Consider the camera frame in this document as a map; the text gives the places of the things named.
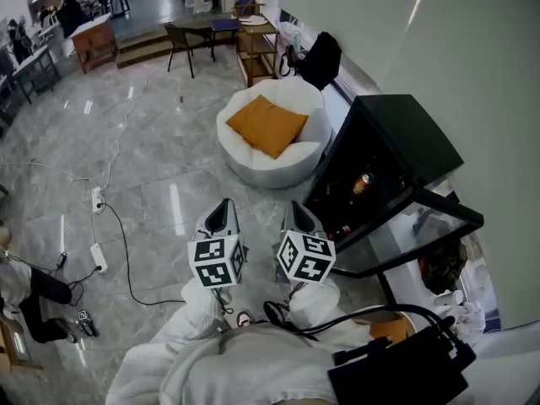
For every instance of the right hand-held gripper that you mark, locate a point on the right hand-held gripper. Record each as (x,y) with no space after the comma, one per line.
(306,260)

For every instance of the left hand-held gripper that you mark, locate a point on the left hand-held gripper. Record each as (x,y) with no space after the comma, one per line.
(215,260)

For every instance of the orange cushion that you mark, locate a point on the orange cushion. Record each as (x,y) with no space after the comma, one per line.
(266,125)

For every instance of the person's right forearm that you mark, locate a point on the person's right forearm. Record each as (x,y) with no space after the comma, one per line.
(314,306)

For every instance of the person's left forearm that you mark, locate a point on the person's left forearm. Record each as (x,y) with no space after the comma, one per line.
(190,314)

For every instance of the white round sofa chair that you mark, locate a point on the white round sofa chair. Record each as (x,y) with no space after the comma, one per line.
(261,171)

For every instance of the orange drink can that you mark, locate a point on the orange drink can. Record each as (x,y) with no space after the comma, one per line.
(363,184)

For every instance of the person's left shoe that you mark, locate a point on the person's left shoe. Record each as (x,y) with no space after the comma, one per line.
(244,318)

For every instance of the white power strip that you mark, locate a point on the white power strip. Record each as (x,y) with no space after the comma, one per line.
(97,198)
(99,257)

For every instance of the black glass-door cabinet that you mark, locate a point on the black glass-door cabinet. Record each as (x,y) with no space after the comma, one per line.
(405,125)

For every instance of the person's white sweater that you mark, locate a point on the person's white sweater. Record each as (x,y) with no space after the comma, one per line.
(253,369)

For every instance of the camouflage cloth bag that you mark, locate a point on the camouflage cloth bag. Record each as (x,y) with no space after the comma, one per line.
(445,268)

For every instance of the black backpack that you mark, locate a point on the black backpack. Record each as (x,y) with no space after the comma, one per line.
(320,61)

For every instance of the small dark handbag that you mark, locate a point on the small dark handbag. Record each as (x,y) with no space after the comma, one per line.
(290,59)

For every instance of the black power adapter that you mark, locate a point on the black power adapter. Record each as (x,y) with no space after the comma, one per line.
(62,260)

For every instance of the white cup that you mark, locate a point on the white cup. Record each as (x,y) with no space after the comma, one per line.
(449,298)

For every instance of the black handheld device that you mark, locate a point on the black handheld device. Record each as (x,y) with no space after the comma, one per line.
(86,323)

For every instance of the wooden shelf rack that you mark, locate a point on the wooden shelf rack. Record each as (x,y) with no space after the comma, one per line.
(255,49)

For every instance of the black battery box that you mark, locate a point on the black battery box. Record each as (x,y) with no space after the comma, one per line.
(396,369)

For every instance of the green bottle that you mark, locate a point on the green bottle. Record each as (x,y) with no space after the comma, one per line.
(297,40)

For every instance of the wooden step platform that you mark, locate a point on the wooden step platform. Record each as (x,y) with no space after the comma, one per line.
(139,51)

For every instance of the dark wicker chair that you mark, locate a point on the dark wicker chair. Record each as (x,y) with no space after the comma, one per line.
(181,36)

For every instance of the white plastic bag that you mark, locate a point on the white plastic bag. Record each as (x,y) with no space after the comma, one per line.
(287,30)

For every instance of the small blue-top table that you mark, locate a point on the small blue-top table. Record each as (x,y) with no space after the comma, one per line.
(224,25)

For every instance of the white crumpled tissue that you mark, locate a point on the white crumpled tissue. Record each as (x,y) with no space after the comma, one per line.
(470,319)

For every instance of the white oval tray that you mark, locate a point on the white oval tray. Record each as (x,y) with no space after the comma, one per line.
(253,20)

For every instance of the grey roller blind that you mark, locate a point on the grey roller blind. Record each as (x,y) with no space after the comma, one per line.
(350,11)
(485,78)

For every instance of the wooden cabinet with white top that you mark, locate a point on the wooden cabinet with white top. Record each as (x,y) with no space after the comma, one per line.
(93,40)

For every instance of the brown wooden stool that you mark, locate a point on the brown wooden stool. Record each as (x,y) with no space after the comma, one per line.
(17,348)

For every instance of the black-frame work table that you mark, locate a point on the black-frame work table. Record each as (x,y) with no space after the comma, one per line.
(36,68)

